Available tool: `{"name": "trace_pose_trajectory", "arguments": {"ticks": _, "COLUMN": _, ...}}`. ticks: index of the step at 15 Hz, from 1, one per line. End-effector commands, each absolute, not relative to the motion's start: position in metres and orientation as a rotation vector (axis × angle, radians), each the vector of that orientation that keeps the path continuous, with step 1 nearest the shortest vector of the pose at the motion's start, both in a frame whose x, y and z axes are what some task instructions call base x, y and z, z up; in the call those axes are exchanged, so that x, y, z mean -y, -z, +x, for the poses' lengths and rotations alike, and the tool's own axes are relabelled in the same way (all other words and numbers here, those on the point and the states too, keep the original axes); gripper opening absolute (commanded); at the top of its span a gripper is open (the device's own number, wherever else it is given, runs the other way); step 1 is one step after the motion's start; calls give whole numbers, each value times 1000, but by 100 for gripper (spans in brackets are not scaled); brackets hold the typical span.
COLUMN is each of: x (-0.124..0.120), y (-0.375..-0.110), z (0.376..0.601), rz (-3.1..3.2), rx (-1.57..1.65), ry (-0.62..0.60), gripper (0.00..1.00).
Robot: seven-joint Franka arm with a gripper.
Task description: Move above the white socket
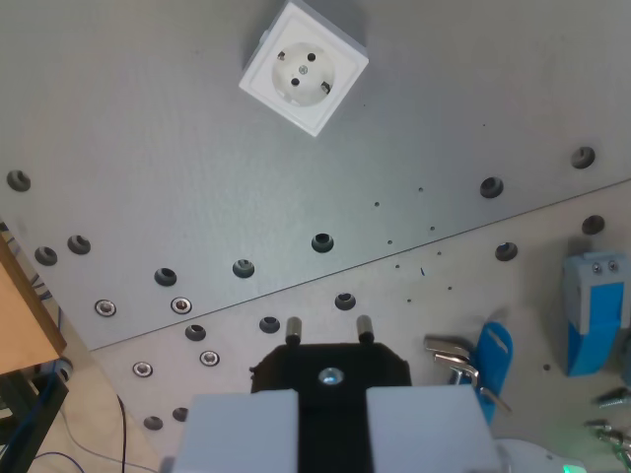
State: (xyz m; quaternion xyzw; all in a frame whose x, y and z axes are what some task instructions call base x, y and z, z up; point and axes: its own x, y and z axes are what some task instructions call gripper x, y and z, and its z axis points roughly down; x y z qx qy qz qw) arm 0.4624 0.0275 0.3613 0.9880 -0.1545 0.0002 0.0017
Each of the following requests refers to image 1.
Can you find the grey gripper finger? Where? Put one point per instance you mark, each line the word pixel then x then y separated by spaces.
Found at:
pixel 236 433
pixel 424 428

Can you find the black two-pin power plug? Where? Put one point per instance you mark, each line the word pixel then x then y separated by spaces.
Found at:
pixel 332 409

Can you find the silver hex socket screw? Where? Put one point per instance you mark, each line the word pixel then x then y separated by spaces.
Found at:
pixel 181 305
pixel 209 358
pixel 142 369
pixel 105 308

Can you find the blue plastic clip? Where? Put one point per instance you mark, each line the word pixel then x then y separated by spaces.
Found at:
pixel 494 362

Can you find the loose silver bolt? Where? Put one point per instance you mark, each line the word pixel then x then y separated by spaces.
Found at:
pixel 609 436
pixel 613 397

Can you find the blue and grey plastic holder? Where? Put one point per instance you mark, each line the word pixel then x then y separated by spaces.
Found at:
pixel 594 315

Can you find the wooden board edge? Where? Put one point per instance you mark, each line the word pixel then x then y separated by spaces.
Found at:
pixel 24 315

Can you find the bent metal bracket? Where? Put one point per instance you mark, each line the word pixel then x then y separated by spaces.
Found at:
pixel 451 355

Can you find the black metal frame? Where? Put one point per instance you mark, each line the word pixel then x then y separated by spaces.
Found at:
pixel 29 409

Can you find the white wall socket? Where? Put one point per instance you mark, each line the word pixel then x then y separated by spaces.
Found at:
pixel 303 74

